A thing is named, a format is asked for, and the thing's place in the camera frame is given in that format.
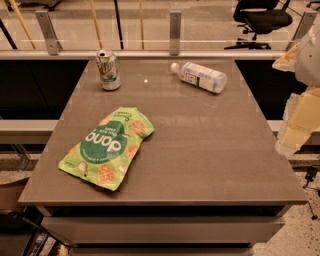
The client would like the glass railing with metal posts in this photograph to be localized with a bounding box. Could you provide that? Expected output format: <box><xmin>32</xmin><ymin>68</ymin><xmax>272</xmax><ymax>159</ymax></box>
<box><xmin>0</xmin><ymin>0</ymin><xmax>316</xmax><ymax>59</ymax></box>

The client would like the green snack bag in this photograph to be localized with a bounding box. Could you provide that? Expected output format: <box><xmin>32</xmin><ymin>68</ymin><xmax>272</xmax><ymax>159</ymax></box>
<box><xmin>58</xmin><ymin>107</ymin><xmax>154</xmax><ymax>191</ymax></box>

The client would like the green soda can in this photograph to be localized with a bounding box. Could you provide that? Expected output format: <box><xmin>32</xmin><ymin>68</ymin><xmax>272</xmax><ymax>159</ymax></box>
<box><xmin>96</xmin><ymin>50</ymin><xmax>121</xmax><ymax>91</ymax></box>

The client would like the grey table drawer unit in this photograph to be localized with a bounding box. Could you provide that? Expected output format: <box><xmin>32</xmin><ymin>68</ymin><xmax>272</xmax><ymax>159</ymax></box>
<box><xmin>42</xmin><ymin>214</ymin><xmax>284</xmax><ymax>256</ymax></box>

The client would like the black office chair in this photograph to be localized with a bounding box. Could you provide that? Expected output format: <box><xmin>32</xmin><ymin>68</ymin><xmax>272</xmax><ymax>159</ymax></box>
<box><xmin>225</xmin><ymin>0</ymin><xmax>293</xmax><ymax>50</ymax></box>

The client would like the clear blue plastic bottle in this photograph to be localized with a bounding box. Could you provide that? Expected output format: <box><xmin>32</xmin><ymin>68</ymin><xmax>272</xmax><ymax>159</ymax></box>
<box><xmin>171</xmin><ymin>62</ymin><xmax>227</xmax><ymax>94</ymax></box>

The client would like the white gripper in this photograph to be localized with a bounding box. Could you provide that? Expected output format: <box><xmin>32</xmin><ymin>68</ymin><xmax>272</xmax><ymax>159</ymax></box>
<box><xmin>272</xmin><ymin>24</ymin><xmax>320</xmax><ymax>156</ymax></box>

